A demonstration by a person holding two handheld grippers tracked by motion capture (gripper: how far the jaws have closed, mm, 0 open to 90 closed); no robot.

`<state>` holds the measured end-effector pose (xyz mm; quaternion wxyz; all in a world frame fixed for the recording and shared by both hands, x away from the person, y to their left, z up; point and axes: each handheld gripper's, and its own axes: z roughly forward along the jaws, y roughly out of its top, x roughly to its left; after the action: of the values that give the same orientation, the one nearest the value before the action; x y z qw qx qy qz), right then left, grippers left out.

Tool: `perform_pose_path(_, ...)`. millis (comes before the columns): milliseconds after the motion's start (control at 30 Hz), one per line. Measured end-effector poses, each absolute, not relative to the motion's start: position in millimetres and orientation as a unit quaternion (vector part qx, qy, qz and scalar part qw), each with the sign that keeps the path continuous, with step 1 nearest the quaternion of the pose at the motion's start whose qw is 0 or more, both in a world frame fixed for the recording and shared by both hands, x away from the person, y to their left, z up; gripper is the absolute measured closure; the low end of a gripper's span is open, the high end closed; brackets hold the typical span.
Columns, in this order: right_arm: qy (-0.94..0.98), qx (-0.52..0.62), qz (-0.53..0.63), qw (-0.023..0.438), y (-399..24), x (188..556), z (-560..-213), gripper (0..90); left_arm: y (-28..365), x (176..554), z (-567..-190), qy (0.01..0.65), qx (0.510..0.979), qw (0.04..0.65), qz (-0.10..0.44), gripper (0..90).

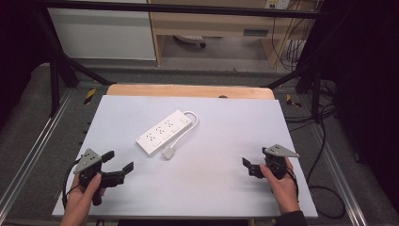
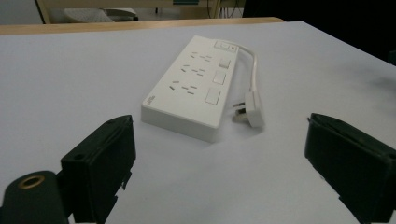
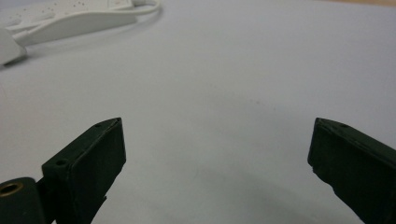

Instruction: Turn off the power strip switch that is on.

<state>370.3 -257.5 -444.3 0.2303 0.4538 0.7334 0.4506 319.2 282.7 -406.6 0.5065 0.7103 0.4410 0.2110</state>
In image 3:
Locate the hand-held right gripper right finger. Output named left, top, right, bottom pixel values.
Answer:
left=307, top=117, right=396, bottom=224

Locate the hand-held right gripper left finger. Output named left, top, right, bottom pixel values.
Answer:
left=41, top=117, right=127, bottom=224

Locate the white power strip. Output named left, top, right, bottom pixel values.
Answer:
left=0, top=0, right=138, bottom=47

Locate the white power strip cable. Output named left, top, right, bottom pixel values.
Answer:
left=132, top=0, right=163, bottom=17

